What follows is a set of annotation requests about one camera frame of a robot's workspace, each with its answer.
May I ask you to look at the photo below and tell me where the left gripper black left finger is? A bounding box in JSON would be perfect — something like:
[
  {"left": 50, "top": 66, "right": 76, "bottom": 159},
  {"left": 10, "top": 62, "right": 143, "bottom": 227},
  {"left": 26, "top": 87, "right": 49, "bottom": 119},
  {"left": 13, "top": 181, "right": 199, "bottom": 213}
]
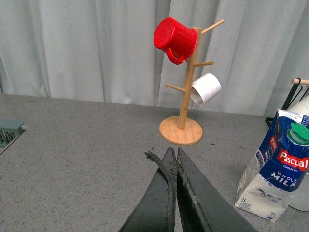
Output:
[{"left": 119, "top": 147, "right": 178, "bottom": 232}]

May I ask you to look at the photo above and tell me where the black wire mug rack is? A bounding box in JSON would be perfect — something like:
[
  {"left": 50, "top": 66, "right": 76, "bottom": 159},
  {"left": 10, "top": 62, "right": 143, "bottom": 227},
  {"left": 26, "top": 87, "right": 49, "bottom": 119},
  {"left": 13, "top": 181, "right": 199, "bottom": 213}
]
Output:
[{"left": 265, "top": 77, "right": 309, "bottom": 127}]

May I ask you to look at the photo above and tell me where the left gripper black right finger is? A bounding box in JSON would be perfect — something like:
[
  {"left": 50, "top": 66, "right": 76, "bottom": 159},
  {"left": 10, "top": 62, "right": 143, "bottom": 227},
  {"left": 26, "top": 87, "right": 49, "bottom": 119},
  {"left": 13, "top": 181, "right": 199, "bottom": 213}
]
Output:
[{"left": 177, "top": 148, "right": 257, "bottom": 232}]

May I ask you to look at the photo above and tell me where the white smooth mug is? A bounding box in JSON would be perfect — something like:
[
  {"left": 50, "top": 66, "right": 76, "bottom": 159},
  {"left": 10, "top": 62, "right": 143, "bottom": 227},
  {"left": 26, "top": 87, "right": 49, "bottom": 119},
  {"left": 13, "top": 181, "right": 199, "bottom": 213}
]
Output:
[{"left": 190, "top": 73, "right": 221, "bottom": 107}]

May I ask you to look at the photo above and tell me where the cream ribbed mug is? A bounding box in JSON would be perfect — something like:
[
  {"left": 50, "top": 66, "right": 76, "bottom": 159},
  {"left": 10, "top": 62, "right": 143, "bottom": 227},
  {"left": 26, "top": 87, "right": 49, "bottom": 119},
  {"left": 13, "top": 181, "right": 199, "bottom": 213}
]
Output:
[{"left": 287, "top": 94, "right": 309, "bottom": 212}]

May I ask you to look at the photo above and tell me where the green plastic basket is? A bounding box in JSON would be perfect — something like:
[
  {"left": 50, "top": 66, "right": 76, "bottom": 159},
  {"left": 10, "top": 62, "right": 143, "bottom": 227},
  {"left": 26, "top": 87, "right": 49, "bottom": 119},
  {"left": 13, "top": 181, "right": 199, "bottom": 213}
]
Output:
[{"left": 0, "top": 119, "right": 24, "bottom": 148}]

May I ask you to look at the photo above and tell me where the blue white milk carton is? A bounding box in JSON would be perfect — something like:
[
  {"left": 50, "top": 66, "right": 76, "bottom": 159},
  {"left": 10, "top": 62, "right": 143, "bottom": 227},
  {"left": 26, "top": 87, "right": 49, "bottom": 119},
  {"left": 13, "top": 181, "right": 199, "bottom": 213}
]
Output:
[{"left": 235, "top": 110, "right": 309, "bottom": 222}]

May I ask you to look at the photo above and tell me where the grey curtain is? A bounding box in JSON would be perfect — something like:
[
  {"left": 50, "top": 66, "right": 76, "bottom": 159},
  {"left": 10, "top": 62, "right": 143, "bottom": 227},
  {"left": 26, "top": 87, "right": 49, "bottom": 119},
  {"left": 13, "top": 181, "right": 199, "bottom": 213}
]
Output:
[{"left": 0, "top": 0, "right": 309, "bottom": 116}]

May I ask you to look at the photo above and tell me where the wooden mug tree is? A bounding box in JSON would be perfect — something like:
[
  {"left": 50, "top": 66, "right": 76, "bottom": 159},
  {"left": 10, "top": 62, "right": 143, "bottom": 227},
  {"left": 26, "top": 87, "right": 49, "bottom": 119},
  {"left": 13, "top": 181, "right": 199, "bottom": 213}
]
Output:
[{"left": 159, "top": 19, "right": 225, "bottom": 145}]

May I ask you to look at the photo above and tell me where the red mug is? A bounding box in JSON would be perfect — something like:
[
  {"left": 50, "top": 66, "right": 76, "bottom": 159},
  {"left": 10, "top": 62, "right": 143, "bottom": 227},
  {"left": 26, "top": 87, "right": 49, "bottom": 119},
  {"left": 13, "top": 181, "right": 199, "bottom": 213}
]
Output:
[{"left": 153, "top": 17, "right": 198, "bottom": 65}]

